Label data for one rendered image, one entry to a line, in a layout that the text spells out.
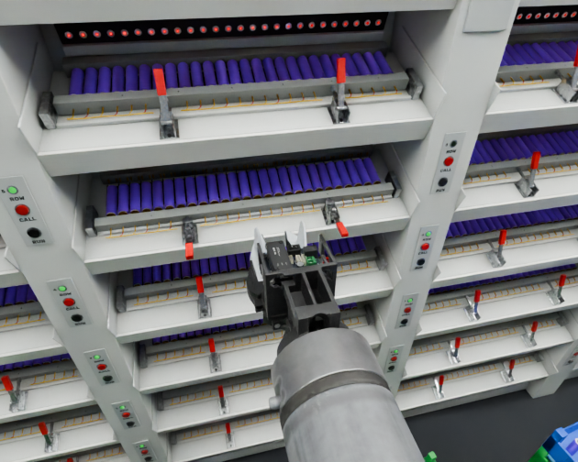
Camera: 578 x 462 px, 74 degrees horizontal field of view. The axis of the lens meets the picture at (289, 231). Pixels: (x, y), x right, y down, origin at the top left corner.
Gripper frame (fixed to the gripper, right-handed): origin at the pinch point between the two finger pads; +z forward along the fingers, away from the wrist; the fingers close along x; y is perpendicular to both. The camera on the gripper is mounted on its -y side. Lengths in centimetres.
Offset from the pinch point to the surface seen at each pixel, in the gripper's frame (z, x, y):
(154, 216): 21.0, 18.0, -6.2
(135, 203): 24.8, 21.4, -5.1
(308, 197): 21.1, -10.4, -6.2
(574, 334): 19, -100, -68
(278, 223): 18.9, -4.0, -9.7
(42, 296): 16.5, 38.8, -16.9
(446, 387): 23, -62, -89
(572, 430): -8, -71, -64
